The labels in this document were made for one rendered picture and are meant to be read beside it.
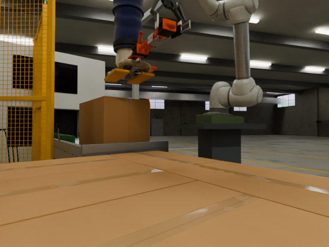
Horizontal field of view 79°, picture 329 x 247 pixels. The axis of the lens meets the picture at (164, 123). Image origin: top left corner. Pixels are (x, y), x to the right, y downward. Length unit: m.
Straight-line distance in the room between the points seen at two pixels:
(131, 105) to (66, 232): 1.29
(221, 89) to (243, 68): 0.22
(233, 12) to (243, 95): 0.56
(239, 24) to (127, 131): 1.09
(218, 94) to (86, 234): 1.41
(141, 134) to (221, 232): 1.33
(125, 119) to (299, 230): 1.33
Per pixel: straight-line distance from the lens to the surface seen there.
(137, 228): 0.40
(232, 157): 1.64
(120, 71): 1.41
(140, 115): 1.65
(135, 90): 4.83
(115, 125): 1.54
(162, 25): 1.07
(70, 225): 0.44
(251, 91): 1.56
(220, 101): 1.63
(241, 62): 1.57
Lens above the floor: 0.72
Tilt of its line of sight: 1 degrees up
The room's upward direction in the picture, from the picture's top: straight up
